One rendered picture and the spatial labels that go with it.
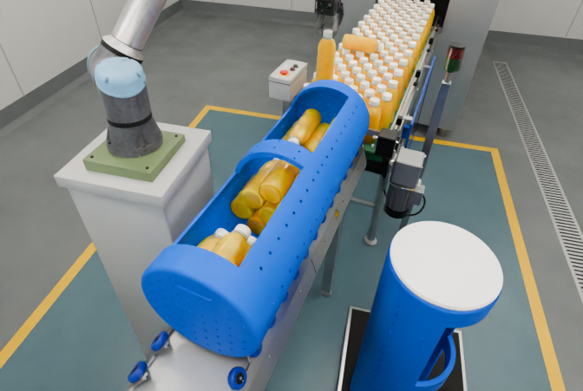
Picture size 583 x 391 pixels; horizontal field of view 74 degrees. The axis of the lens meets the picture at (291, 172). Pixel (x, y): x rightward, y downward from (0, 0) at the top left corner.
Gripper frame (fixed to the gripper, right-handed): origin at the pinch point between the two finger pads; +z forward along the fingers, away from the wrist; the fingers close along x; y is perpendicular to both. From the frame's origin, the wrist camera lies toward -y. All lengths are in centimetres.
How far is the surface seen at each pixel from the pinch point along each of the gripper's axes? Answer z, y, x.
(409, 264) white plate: 28, 70, 48
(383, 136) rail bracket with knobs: 31.6, 10.4, 28.5
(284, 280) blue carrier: 20, 93, 23
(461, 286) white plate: 28, 72, 61
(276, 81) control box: 23.7, 1.1, -20.7
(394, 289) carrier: 34, 75, 46
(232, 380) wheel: 35, 110, 19
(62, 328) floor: 133, 89, -95
